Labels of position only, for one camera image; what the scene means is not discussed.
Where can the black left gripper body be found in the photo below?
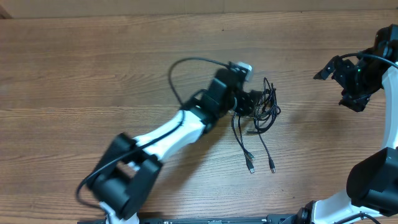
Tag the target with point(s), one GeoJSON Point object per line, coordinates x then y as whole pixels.
{"type": "Point", "coordinates": [240, 102]}

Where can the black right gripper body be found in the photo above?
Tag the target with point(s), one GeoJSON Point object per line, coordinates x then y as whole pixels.
{"type": "Point", "coordinates": [359, 83]}

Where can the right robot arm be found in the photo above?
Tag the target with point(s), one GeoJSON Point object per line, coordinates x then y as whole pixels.
{"type": "Point", "coordinates": [371, 188]}

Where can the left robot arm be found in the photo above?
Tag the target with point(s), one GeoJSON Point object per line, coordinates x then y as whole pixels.
{"type": "Point", "coordinates": [126, 173]}

